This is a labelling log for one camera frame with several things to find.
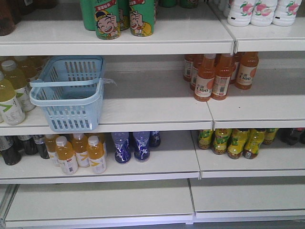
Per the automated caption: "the light blue plastic basket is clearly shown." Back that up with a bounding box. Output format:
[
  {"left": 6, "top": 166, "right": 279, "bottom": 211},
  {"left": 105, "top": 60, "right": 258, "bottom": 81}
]
[{"left": 30, "top": 55, "right": 105, "bottom": 133}]

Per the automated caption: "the orange C100 juice bottle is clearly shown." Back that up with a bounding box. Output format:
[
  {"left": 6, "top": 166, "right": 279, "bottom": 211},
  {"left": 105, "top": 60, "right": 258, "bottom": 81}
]
[
  {"left": 194, "top": 53, "right": 216, "bottom": 102},
  {"left": 235, "top": 52, "right": 259, "bottom": 90},
  {"left": 211, "top": 53, "right": 234, "bottom": 100}
]

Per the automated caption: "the white peach drink bottle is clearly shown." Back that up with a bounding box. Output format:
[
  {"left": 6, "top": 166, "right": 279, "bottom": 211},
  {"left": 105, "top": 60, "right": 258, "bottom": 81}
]
[
  {"left": 272, "top": 0, "right": 302, "bottom": 27},
  {"left": 227, "top": 0, "right": 255, "bottom": 27},
  {"left": 250, "top": 0, "right": 278, "bottom": 27}
]

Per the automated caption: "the blue sports drink bottle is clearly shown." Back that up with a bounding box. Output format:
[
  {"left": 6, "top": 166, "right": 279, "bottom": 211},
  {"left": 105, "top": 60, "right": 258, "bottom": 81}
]
[
  {"left": 149, "top": 131, "right": 161, "bottom": 147},
  {"left": 133, "top": 131, "right": 150, "bottom": 162},
  {"left": 111, "top": 132, "right": 131, "bottom": 164}
]

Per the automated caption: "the orange juice bottle white label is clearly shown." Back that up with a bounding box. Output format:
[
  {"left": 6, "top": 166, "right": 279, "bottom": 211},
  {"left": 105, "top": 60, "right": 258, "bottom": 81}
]
[
  {"left": 55, "top": 136, "right": 78, "bottom": 175},
  {"left": 87, "top": 135, "right": 106, "bottom": 174},
  {"left": 45, "top": 134, "right": 60, "bottom": 167},
  {"left": 72, "top": 133, "right": 90, "bottom": 167}
]

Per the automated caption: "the pale green drink bottle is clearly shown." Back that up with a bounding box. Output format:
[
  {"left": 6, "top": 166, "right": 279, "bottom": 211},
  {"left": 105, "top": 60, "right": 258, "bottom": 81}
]
[
  {"left": 0, "top": 72, "right": 25, "bottom": 125},
  {"left": 1, "top": 60, "right": 36, "bottom": 112}
]

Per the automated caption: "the white shelf unit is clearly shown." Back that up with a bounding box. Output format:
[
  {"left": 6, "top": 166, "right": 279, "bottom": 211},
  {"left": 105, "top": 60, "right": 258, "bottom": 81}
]
[{"left": 0, "top": 0, "right": 305, "bottom": 229}]

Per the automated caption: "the green cartoon tea bottle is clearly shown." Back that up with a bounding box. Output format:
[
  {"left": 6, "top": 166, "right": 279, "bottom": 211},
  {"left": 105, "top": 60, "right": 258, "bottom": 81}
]
[
  {"left": 129, "top": 0, "right": 154, "bottom": 37},
  {"left": 92, "top": 0, "right": 121, "bottom": 40}
]

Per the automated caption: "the dark tea bottle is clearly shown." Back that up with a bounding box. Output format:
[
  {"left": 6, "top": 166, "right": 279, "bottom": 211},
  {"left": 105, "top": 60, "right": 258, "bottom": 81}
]
[
  {"left": 0, "top": 136, "right": 21, "bottom": 166},
  {"left": 33, "top": 135, "right": 50, "bottom": 159},
  {"left": 17, "top": 135, "right": 38, "bottom": 155}
]

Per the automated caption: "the cola bottle red label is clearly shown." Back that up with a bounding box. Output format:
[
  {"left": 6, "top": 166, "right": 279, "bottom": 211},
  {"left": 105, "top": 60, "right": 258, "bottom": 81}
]
[{"left": 279, "top": 127, "right": 305, "bottom": 146}]

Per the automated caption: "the yellow lemon tea bottle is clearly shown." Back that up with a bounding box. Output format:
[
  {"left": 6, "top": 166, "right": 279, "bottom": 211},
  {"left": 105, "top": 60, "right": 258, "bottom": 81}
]
[
  {"left": 227, "top": 128, "right": 250, "bottom": 159},
  {"left": 263, "top": 128, "right": 279, "bottom": 145},
  {"left": 213, "top": 128, "right": 232, "bottom": 155},
  {"left": 197, "top": 129, "right": 214, "bottom": 150},
  {"left": 243, "top": 128, "right": 266, "bottom": 159}
]

